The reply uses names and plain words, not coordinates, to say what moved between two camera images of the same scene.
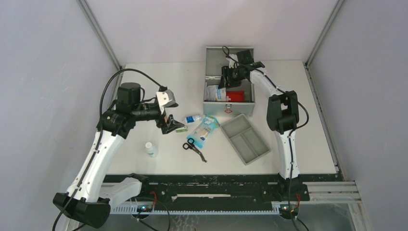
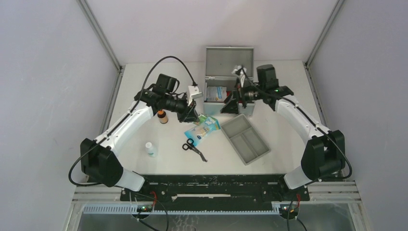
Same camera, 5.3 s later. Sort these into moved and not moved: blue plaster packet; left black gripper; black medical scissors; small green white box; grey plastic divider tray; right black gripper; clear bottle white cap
Moved: right black gripper; left black gripper; small green white box
Not moved: black medical scissors; blue plaster packet; clear bottle white cap; grey plastic divider tray
